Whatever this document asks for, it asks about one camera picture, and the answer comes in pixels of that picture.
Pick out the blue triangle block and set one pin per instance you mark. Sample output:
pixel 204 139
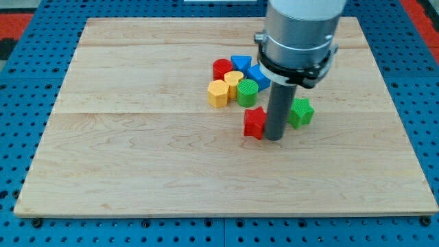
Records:
pixel 241 63

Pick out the red star block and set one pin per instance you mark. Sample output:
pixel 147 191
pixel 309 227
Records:
pixel 254 122

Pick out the green star block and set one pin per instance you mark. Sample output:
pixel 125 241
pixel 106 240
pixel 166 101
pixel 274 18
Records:
pixel 301 113

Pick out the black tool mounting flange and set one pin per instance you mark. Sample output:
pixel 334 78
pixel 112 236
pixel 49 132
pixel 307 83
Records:
pixel 306 78

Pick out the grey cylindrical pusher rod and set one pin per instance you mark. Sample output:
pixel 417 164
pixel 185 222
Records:
pixel 278 111

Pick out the blue cube block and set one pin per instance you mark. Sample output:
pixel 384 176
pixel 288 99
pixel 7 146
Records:
pixel 254 73

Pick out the yellow heart block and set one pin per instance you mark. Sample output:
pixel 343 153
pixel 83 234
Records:
pixel 232 78

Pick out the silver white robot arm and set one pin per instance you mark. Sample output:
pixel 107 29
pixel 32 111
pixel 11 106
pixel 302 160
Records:
pixel 295 49

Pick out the light wooden board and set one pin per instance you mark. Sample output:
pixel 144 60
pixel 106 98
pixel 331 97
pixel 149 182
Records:
pixel 132 135

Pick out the green cylinder block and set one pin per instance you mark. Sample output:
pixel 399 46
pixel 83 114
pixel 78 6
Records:
pixel 247 91

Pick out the red cylinder block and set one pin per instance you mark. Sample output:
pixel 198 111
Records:
pixel 220 67

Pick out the yellow hexagon block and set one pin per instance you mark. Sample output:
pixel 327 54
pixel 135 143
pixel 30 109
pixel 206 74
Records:
pixel 218 93

